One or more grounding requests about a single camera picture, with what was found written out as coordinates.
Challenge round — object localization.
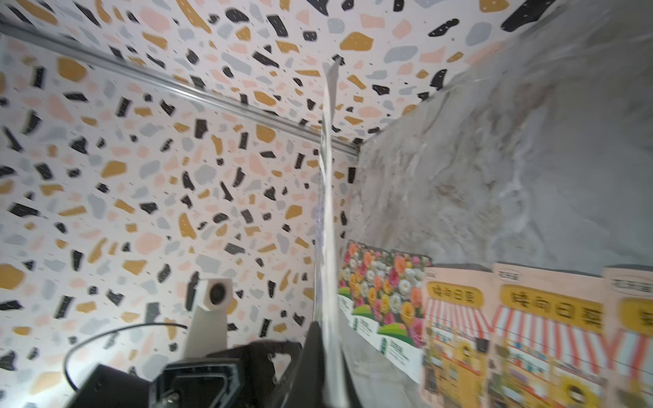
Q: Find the lavender seed packet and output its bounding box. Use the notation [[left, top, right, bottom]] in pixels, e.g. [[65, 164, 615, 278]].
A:
[[315, 57, 351, 407]]

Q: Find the left aluminium corner post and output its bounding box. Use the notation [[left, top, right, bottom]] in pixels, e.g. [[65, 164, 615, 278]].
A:
[[0, 17, 361, 158]]

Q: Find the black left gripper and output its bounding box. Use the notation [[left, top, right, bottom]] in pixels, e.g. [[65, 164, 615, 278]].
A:
[[148, 341, 303, 407]]

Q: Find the flower seed packet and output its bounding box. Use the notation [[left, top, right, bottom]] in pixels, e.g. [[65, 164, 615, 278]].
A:
[[338, 241, 397, 333], [374, 251, 432, 382]]

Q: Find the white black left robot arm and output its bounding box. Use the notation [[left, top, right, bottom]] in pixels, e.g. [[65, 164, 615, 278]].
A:
[[68, 341, 303, 407]]

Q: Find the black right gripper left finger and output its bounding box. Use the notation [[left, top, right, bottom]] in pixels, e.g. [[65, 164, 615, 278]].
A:
[[280, 321, 324, 408]]

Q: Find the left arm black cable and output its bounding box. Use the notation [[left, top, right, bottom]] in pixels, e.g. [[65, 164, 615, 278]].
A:
[[62, 320, 190, 393]]

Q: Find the sunflower seed packet pink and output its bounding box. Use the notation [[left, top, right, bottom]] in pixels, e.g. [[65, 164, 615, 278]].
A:
[[420, 266, 496, 407], [603, 266, 652, 407], [487, 263, 609, 407]]

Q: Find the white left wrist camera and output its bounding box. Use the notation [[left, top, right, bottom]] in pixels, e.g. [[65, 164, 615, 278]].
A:
[[183, 279, 233, 359]]

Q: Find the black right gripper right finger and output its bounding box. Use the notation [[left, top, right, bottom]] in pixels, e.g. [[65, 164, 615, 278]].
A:
[[344, 364, 362, 408]]

